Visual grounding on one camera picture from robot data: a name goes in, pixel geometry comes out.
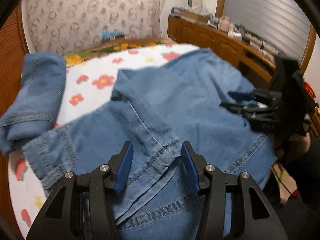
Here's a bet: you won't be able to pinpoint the person's dark clothing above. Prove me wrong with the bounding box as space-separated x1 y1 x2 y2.
262 155 320 240

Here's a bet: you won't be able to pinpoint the blue denim pants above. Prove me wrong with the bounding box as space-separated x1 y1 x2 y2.
0 49 278 240

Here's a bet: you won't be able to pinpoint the ring patterned wall curtain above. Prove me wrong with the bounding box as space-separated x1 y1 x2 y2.
21 0 168 55

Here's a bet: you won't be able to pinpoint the red packet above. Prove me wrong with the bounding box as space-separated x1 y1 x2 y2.
303 82 316 98

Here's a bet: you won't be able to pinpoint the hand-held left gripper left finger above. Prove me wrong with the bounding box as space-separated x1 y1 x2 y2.
26 141 134 240

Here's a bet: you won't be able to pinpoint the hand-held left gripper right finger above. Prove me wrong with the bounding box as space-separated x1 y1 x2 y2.
180 141 288 240

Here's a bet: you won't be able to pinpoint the cardboard box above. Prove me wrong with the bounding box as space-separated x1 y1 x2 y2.
185 10 209 23

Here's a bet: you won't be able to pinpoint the pink tissue box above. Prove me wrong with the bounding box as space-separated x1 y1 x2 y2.
228 27 243 41

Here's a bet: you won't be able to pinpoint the wooden sideboard cabinet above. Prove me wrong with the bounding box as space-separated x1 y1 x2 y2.
167 16 320 138

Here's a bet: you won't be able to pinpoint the grey window blind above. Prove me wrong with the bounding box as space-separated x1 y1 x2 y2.
222 0 313 64

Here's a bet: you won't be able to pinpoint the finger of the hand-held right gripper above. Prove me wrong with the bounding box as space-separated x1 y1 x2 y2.
220 102 278 120
227 88 278 103

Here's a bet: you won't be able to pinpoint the green orange floral blanket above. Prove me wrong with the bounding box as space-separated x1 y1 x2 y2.
62 37 175 67

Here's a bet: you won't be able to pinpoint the person's right hand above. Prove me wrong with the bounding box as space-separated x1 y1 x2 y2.
287 131 312 156

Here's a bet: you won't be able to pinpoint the pink thermos jug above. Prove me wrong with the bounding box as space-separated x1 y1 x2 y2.
219 16 231 32

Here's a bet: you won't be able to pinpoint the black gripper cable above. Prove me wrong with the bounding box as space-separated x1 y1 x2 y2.
272 165 295 197

